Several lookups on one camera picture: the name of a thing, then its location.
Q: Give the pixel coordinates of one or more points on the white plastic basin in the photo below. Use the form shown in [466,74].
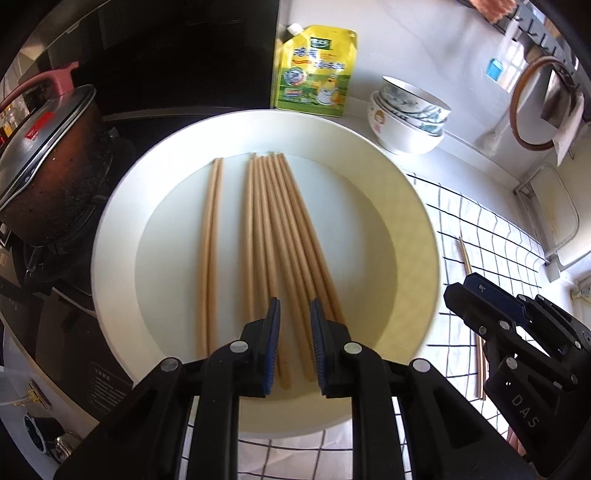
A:
[161,277]

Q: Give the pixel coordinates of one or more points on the steel pot lid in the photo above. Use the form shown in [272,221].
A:
[37,138]

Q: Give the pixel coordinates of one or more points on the long wooden chopstick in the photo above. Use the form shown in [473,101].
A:
[213,258]
[465,258]
[204,258]

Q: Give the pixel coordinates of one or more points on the black wall hook rack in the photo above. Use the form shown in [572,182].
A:
[531,27]

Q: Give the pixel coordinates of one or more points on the yellow green seasoning pouch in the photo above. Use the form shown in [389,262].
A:
[314,74]

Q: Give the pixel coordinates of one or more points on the floral ceramic bowl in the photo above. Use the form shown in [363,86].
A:
[431,129]
[411,99]

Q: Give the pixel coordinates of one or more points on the plain white bowl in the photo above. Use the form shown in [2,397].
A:
[401,136]

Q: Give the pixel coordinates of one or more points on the dark cooking pot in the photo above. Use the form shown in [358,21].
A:
[60,194]

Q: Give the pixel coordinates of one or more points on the white cloth rag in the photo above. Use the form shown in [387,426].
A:
[565,138]

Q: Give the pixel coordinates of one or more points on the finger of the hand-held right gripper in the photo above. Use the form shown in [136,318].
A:
[496,297]
[466,309]

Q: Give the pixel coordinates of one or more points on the round wooden hoop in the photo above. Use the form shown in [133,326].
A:
[515,115]

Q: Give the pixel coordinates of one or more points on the bundle of wooden chopsticks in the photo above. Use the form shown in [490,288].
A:
[277,240]

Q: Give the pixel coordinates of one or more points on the white metal-framed panel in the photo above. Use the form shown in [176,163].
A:
[554,212]

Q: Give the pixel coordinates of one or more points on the white checkered cloth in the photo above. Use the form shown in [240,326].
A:
[503,258]

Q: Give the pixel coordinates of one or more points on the white wall socket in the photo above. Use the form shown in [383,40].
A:
[581,292]

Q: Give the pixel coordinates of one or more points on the person's right hand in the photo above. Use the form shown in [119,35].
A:
[517,441]

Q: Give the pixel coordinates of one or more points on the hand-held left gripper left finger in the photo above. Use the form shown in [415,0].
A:
[272,350]

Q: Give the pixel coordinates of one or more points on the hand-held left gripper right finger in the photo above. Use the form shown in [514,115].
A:
[318,350]

